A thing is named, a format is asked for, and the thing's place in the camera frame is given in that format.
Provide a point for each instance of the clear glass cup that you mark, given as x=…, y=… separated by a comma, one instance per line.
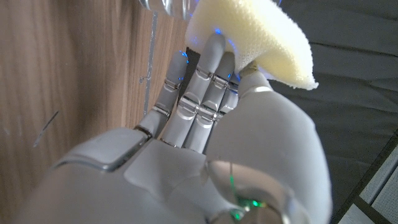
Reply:
x=174, y=7

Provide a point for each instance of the white perforated panel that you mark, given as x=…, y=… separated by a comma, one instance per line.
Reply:
x=385, y=199

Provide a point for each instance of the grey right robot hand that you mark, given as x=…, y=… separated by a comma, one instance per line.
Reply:
x=217, y=161

